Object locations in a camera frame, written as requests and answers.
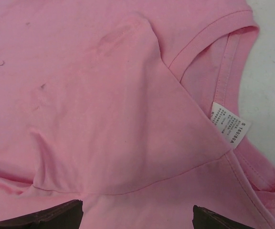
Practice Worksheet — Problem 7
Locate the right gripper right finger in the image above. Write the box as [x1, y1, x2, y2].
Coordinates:
[192, 205, 242, 229]

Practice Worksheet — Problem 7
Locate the pink t shirt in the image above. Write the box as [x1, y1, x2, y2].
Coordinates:
[0, 0, 275, 229]

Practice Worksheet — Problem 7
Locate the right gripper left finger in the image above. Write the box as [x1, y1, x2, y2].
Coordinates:
[0, 199, 84, 229]

